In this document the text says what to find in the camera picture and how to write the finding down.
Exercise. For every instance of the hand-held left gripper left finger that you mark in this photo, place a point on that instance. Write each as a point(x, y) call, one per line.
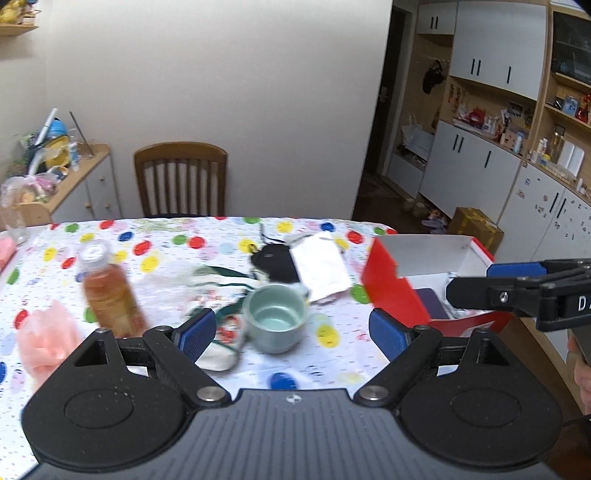
point(198, 327)

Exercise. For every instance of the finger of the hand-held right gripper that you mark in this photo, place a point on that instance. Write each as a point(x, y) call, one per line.
point(512, 269)
point(471, 290)

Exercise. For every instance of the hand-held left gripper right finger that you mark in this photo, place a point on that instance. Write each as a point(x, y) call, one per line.
point(388, 330)

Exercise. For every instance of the green striped printed cloth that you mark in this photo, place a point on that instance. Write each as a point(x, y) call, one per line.
point(227, 323)

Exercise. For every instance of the red cardboard box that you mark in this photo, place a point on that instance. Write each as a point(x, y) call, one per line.
point(397, 290)

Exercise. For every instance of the clear plastic bag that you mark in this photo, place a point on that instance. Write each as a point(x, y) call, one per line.
point(161, 288)

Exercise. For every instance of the black cloth pouch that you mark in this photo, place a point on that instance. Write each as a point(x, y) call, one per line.
point(277, 263)

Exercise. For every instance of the person's right hand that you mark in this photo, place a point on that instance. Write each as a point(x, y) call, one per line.
point(582, 383)

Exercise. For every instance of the dark purple cloth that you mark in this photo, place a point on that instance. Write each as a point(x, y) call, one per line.
point(434, 302)

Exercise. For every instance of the brown cardboard box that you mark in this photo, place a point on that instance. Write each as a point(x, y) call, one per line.
point(475, 226)

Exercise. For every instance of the purple plush slippers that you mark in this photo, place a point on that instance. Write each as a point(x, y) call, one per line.
point(435, 222)

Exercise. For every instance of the grey-green ceramic cup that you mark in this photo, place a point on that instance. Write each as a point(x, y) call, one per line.
point(277, 337)

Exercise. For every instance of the orange drink bottle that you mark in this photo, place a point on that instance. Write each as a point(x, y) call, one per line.
point(111, 295)

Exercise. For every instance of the beige round jar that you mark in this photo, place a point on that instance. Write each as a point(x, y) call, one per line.
point(408, 204)
point(420, 210)

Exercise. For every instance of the pink plastic bag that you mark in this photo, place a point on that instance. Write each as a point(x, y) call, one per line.
point(46, 341)

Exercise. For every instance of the white paper bag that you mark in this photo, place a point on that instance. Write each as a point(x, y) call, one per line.
point(418, 141)

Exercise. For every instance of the wooden white sideboard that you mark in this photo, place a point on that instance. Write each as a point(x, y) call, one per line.
point(99, 189)

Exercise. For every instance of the brown wooden chair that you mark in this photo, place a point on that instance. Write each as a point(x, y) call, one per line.
point(180, 152)

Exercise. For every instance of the black hanging bag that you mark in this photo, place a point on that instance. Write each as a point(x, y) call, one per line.
point(433, 78)

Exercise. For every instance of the pink plastic object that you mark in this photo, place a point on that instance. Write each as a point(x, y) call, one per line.
point(5, 254)

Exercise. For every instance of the small white bottle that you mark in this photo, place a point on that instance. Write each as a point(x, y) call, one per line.
point(75, 154)

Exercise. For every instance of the clear drinking glass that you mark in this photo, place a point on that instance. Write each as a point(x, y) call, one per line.
point(14, 221)

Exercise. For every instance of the clear bag of snacks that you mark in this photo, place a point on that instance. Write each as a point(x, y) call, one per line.
point(27, 191)

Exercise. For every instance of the blue yellow toy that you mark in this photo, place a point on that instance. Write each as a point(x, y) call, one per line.
point(57, 138)

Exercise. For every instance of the white rolled paper tube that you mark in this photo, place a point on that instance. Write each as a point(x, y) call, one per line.
point(46, 129)

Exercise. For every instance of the white wooden wall cabinet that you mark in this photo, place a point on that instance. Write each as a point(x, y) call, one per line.
point(489, 50)

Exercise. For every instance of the wooden wall shelf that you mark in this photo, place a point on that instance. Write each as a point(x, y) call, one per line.
point(16, 28)

